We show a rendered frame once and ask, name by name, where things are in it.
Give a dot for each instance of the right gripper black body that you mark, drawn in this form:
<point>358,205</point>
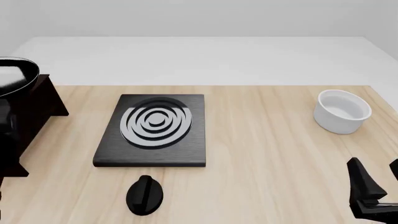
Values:
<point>373,208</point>

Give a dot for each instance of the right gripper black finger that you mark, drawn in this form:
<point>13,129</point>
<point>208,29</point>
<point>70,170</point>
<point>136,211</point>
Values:
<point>362,182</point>
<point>395,169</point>

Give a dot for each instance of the black frying pan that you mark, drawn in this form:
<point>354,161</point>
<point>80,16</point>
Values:
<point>29,77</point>

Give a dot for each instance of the white ceramic bowl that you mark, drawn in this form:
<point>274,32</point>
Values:
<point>335,121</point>

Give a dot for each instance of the round black stove knob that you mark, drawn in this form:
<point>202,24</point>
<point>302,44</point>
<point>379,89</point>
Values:
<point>144,198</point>

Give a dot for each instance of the flat black stove plate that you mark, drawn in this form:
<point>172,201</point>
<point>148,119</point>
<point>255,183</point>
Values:
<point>112,149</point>

